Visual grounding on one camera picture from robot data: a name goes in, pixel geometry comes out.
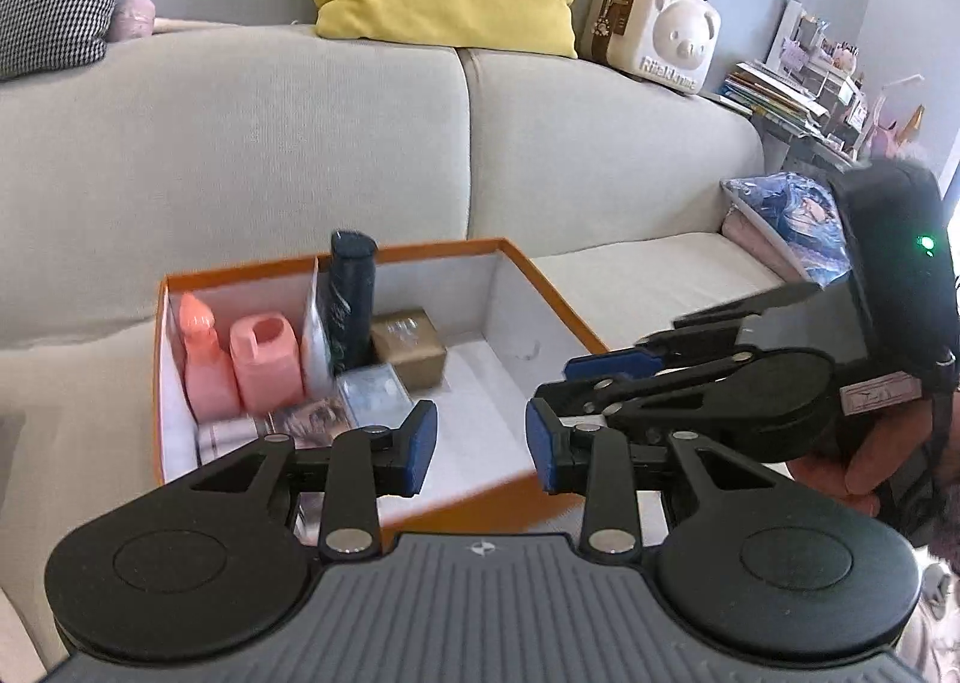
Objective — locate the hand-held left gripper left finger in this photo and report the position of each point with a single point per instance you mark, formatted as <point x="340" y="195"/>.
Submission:
<point x="424" y="450"/>

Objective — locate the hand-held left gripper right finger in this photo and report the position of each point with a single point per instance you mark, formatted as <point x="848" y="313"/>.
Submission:
<point x="541" y="450"/>

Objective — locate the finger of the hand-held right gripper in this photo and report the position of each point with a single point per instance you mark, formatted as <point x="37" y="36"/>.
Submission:
<point x="585" y="394"/>
<point x="607" y="366"/>

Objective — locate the orange cardboard box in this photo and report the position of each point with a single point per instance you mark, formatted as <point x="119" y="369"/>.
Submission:
<point x="495" y="383"/>

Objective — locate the dark blue bottle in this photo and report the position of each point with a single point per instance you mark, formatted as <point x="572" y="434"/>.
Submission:
<point x="351" y="300"/>

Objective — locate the person's right hand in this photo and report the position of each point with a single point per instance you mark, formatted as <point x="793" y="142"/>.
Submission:
<point x="855" y="473"/>

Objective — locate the clear plastic packet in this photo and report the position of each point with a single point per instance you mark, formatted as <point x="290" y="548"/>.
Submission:
<point x="373" y="392"/>

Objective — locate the brown cardboard box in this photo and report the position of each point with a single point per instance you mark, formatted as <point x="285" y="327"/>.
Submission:
<point x="411" y="345"/>

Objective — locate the flat printed packet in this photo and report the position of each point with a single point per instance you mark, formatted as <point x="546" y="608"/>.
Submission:
<point x="311" y="422"/>

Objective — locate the blue printed plastic package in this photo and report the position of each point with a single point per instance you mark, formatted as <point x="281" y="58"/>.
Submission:
<point x="795" y="214"/>

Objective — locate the white pouch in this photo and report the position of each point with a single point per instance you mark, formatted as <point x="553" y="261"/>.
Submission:
<point x="315" y="345"/>

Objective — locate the pink plastic container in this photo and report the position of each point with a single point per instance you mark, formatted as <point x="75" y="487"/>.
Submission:
<point x="266" y="368"/>

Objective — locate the white striped packet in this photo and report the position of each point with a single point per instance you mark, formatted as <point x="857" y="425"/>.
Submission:
<point x="229" y="437"/>

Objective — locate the pink plastic bottle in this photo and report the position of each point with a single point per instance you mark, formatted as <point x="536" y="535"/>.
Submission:
<point x="206" y="368"/>

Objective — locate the stack of books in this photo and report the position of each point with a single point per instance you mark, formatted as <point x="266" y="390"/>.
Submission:
<point x="765" y="94"/>

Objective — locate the clear desk organizer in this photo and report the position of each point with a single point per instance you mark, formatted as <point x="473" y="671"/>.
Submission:
<point x="821" y="64"/>

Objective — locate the beige fabric sofa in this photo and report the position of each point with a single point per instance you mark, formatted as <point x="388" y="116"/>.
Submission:
<point x="300" y="143"/>

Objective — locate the cream bear suitcase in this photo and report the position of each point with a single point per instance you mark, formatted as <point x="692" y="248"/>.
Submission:
<point x="660" y="30"/>

